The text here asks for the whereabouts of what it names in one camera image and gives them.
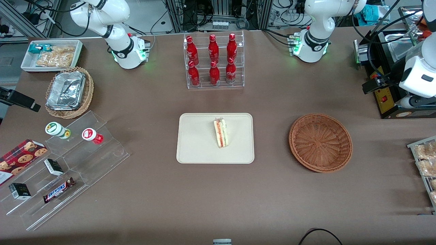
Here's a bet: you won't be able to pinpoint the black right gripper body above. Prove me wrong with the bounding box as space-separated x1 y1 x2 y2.
0 87 21 104

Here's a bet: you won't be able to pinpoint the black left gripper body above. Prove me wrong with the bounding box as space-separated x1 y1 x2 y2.
374 72 393 88

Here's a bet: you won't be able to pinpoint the triangle sandwich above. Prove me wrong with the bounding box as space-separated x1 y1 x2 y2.
214 117 229 148

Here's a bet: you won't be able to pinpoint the light tan wicker basket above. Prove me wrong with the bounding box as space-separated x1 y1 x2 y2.
45 67 94 119

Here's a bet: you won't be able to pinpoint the brown round wicker basket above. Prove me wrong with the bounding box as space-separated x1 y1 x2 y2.
289 113 353 173

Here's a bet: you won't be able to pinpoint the tray of packed bread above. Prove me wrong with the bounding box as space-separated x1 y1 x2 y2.
407 135 436 215

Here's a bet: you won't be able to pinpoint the cream plastic tray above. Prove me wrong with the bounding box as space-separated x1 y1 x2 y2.
176 113 255 164

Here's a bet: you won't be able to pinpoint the black machine yellow control panel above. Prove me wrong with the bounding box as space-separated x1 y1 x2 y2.
354 29 436 119

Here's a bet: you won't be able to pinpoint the green lid snack cup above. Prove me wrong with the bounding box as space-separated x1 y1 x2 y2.
45 122 71 140

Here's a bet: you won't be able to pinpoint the white plastic bin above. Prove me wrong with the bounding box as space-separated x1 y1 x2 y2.
20 39 83 72

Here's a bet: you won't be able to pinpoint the stacked aluminium foil trays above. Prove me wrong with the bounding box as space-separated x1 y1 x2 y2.
46 71 86 111

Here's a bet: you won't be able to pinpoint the beige snack bag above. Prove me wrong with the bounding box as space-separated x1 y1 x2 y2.
36 53 75 68
51 45 76 55

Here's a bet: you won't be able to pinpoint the teal snack package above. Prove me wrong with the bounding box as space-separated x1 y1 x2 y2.
28 44 51 54

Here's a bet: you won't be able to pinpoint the red tartan cookie box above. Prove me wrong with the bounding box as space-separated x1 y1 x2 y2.
0 139 48 186

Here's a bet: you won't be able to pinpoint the small black box white label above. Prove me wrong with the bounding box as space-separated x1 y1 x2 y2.
44 159 64 176

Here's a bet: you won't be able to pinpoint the teal cloth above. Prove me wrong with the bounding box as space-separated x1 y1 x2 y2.
354 4 390 25

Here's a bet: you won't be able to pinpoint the small black chocolate box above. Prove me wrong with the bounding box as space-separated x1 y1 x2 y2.
9 183 32 200

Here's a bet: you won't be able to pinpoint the clear acrylic tiered snack rack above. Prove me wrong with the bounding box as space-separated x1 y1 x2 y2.
0 111 130 231

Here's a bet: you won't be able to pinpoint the Snickers chocolate bar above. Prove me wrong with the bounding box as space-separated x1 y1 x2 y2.
43 177 76 204

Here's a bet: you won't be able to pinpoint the clear acrylic bottle rack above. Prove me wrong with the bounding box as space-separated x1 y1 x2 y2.
183 31 245 89

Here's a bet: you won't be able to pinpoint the red cola bottle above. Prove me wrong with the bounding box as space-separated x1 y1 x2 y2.
209 61 220 85
208 34 220 63
188 61 201 86
227 33 237 62
225 57 237 84
186 35 199 63

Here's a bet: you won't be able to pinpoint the black cable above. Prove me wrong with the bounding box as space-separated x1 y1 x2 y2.
353 0 424 84
298 228 343 245

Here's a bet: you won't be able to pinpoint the aluminium profile frame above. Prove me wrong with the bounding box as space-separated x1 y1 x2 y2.
165 0 274 32

